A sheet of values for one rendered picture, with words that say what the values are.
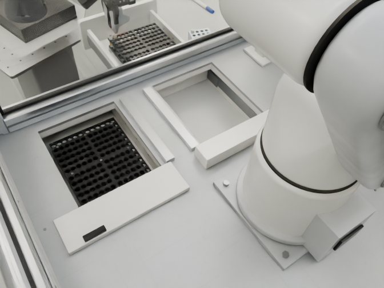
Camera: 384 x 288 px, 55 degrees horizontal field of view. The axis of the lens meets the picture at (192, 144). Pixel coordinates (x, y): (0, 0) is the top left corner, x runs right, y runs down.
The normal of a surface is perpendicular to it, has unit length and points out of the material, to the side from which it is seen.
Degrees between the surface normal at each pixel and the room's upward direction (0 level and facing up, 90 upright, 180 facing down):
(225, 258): 0
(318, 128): 73
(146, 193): 0
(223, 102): 0
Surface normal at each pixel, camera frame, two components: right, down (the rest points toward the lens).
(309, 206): -0.14, 0.77
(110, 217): 0.06, -0.61
